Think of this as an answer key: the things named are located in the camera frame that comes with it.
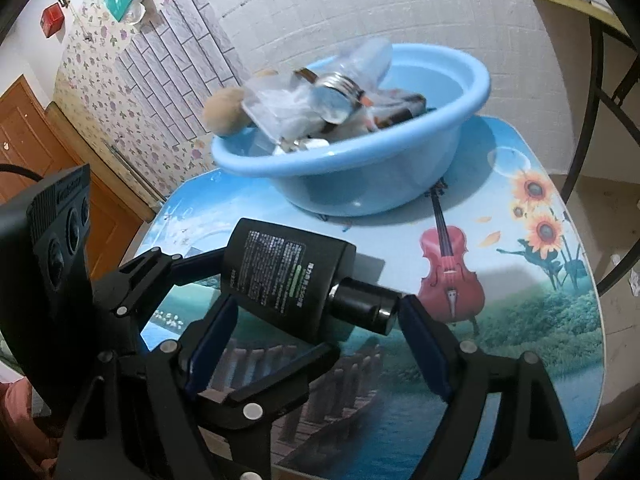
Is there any clear pouch brown zipper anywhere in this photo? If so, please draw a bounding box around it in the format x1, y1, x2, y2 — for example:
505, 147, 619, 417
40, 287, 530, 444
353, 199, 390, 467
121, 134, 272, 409
240, 72, 331, 141

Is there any orange wooden door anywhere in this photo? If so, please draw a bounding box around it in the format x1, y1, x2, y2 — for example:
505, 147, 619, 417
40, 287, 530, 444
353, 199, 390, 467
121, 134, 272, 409
0, 74, 158, 271

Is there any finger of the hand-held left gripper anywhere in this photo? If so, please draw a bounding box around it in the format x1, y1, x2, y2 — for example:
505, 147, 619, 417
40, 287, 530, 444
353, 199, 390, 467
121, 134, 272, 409
94, 246, 236, 333
192, 341, 342, 480

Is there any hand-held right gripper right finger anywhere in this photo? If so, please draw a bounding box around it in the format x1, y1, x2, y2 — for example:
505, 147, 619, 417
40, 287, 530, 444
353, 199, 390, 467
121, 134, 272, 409
400, 294, 576, 480

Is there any orange brown snack packet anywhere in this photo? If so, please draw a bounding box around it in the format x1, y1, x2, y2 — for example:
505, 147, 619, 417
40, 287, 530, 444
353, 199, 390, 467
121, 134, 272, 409
370, 91, 427, 130

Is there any blue plastic basin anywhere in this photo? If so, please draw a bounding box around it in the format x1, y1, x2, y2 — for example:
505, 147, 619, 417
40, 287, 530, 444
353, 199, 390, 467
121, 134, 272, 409
210, 42, 492, 217

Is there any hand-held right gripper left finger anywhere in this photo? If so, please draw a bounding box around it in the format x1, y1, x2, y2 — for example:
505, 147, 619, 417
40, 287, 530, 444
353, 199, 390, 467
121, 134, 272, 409
52, 294, 240, 480

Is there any beige plush toy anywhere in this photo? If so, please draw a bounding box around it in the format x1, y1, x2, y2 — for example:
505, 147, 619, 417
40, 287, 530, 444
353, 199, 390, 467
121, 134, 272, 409
202, 69, 281, 138

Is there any black bottle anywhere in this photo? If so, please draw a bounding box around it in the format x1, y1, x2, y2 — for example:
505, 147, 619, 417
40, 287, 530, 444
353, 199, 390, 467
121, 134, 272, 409
220, 217, 401, 343

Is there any yellow top side table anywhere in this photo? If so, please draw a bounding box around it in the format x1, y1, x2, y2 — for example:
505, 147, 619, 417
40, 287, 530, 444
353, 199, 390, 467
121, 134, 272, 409
529, 0, 640, 301

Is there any white hanging dish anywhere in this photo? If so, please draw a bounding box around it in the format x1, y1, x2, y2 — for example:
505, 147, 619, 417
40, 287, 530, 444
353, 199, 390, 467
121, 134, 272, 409
122, 0, 148, 26

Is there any clear bottle silver cap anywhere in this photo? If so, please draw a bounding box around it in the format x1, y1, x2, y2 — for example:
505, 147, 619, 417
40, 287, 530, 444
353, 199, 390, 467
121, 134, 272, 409
312, 39, 393, 123

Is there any red wall box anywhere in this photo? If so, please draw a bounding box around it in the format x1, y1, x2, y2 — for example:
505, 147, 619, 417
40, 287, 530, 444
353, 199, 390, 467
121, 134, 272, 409
41, 4, 66, 37

